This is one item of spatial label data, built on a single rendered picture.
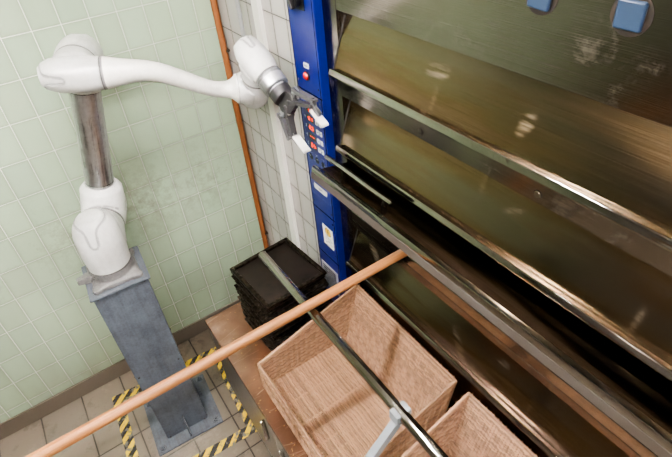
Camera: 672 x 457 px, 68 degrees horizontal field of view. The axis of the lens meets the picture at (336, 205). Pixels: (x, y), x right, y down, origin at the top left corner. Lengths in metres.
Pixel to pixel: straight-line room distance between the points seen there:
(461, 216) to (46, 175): 1.68
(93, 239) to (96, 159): 0.29
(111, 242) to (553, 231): 1.45
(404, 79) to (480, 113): 0.25
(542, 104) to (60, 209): 1.96
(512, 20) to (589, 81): 0.19
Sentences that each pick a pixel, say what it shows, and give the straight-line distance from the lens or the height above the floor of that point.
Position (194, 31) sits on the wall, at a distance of 2.30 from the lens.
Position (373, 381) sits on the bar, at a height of 1.17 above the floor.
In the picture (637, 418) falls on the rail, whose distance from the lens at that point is 1.09.
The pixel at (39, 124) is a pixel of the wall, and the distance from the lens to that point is 2.27.
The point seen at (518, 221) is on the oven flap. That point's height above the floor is 1.55.
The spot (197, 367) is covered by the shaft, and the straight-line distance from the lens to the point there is 1.43.
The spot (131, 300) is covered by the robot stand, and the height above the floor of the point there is 0.92.
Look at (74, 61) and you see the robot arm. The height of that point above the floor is 1.81.
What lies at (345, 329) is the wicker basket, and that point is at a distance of 2.14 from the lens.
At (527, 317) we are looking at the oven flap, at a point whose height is 1.41.
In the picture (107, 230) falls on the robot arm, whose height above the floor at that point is 1.23.
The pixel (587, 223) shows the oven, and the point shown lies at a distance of 1.10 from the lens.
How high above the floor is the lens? 2.30
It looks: 37 degrees down
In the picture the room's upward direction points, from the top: 6 degrees counter-clockwise
